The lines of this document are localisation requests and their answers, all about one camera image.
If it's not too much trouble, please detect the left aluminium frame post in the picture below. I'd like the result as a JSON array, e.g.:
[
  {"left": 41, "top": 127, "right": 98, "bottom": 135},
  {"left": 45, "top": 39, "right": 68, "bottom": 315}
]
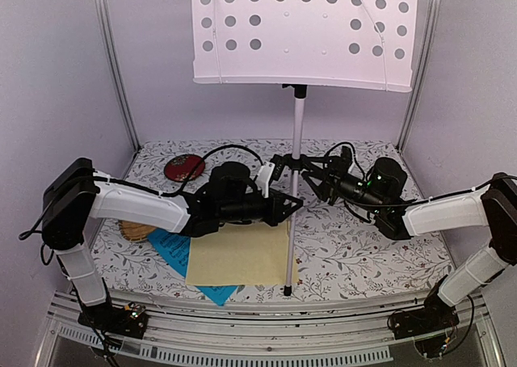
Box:
[{"left": 94, "top": 0, "right": 141, "bottom": 154}]

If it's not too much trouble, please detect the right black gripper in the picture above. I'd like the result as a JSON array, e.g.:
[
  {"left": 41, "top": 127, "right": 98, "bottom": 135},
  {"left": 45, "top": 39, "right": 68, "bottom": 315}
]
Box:
[{"left": 303, "top": 155, "right": 386, "bottom": 216}]

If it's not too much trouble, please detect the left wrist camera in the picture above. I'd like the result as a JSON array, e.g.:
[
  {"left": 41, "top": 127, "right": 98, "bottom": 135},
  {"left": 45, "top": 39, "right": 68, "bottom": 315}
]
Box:
[{"left": 254, "top": 154, "right": 286, "bottom": 198}]

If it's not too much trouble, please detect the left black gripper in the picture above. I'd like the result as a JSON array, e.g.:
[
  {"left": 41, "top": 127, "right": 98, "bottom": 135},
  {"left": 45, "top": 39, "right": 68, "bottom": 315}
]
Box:
[{"left": 219, "top": 188, "right": 303, "bottom": 226}]

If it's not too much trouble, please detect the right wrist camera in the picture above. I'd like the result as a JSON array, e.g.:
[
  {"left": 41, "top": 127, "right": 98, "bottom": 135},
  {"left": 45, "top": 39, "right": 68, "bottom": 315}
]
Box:
[{"left": 340, "top": 144, "right": 356, "bottom": 174}]

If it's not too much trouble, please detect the right aluminium frame post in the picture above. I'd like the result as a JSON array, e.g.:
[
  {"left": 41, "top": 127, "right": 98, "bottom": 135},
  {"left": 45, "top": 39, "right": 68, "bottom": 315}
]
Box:
[{"left": 396, "top": 0, "right": 442, "bottom": 154}]

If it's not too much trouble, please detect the floral table mat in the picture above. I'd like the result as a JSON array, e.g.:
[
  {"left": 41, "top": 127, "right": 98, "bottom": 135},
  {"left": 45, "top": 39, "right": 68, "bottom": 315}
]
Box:
[{"left": 92, "top": 139, "right": 453, "bottom": 302}]

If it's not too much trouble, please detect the yellow sheet music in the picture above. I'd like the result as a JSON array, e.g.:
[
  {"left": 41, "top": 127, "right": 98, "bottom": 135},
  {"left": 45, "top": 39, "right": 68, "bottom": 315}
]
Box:
[{"left": 186, "top": 222, "right": 289, "bottom": 287}]

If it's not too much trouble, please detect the blue paper sheet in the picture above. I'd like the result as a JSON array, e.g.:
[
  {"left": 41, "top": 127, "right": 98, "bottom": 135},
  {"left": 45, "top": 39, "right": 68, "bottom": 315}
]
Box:
[{"left": 147, "top": 229, "right": 237, "bottom": 306}]

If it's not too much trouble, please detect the silver tripod music stand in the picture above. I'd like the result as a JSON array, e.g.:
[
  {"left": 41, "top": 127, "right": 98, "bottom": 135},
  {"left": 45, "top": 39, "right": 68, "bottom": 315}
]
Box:
[{"left": 189, "top": 0, "right": 419, "bottom": 297}]

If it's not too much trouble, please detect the aluminium frame post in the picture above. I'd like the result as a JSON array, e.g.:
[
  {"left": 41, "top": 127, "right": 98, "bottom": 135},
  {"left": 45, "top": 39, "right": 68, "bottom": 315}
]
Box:
[
  {"left": 94, "top": 0, "right": 141, "bottom": 154},
  {"left": 396, "top": 0, "right": 442, "bottom": 154}
]

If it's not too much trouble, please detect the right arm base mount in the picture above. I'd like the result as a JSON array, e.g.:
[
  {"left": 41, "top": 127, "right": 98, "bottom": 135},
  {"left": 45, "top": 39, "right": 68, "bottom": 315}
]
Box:
[{"left": 386, "top": 293, "right": 475, "bottom": 360}]

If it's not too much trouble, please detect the red floral plate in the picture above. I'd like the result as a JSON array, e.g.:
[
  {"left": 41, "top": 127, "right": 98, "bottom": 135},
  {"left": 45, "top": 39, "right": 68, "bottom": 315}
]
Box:
[{"left": 163, "top": 154, "right": 206, "bottom": 183}]

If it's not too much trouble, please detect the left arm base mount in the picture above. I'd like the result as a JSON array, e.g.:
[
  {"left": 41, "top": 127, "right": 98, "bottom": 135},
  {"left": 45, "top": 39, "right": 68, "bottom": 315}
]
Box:
[{"left": 78, "top": 296, "right": 149, "bottom": 340}]

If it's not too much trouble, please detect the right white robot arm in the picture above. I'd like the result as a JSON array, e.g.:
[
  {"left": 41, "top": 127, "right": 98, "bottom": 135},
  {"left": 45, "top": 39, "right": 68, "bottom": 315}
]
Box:
[{"left": 301, "top": 155, "right": 516, "bottom": 331}]

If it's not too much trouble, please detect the front aluminium rail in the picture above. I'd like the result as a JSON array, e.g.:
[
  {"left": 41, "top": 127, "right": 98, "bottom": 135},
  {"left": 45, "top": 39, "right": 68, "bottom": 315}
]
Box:
[{"left": 34, "top": 289, "right": 506, "bottom": 367}]

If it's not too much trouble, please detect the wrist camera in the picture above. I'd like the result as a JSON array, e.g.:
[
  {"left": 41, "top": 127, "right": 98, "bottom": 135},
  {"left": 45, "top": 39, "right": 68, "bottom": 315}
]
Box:
[
  {"left": 340, "top": 144, "right": 356, "bottom": 174},
  {"left": 254, "top": 154, "right": 286, "bottom": 198}
]

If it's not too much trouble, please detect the woven bamboo tray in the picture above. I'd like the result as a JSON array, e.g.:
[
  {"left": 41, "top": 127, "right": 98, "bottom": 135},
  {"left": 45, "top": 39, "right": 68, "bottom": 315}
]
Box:
[{"left": 118, "top": 221, "right": 156, "bottom": 243}]

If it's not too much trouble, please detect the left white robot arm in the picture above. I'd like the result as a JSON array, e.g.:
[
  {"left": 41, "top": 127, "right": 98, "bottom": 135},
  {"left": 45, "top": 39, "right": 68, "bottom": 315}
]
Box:
[{"left": 40, "top": 158, "right": 303, "bottom": 330}]

